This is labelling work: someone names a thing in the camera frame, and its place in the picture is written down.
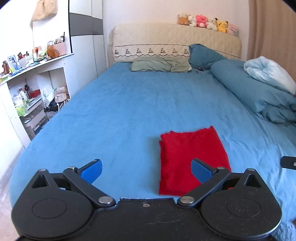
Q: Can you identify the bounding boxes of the red knit garment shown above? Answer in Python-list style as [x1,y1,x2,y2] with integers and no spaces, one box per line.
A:
[159,126,231,196]

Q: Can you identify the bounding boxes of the teal rolled duvet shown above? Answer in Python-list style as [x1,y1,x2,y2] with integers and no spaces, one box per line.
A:
[211,59,295,124]

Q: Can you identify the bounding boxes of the light blue blanket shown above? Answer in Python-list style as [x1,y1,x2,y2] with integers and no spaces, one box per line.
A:
[243,56,295,95]

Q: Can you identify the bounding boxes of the blue bed sheet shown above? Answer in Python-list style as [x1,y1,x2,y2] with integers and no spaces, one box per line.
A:
[9,60,296,241]

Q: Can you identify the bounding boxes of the white shelf unit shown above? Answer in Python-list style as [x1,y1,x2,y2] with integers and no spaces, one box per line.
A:
[1,54,78,150]

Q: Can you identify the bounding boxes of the dark teal pillow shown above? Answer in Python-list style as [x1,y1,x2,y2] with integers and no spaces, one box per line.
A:
[189,44,227,69]

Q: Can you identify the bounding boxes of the beige curtain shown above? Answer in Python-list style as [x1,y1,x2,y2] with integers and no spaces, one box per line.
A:
[247,0,296,79]

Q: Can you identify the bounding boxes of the light pink plush toy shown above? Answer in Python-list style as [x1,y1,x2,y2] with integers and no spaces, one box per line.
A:
[227,24,239,37]

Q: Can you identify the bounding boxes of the white wardrobe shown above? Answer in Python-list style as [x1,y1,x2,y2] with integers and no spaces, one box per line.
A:
[64,1,107,97]

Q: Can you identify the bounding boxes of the yellow plush toy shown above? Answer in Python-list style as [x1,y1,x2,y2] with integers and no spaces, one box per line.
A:
[216,18,228,33]

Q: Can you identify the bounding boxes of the brown teddy bear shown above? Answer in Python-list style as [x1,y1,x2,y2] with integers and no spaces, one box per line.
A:
[47,45,60,59]

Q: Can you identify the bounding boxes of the cream white plush toy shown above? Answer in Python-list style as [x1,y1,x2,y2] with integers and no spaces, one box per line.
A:
[206,18,218,31]

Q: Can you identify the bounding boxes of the green pillow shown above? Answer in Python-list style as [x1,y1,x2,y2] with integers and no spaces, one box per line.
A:
[130,56,192,73]

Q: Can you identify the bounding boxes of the brown plush toy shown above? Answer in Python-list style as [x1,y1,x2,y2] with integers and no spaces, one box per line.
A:
[178,13,190,26]

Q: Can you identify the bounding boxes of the beige quilted headboard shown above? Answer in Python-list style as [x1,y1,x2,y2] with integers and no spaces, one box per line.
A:
[112,22,242,62]

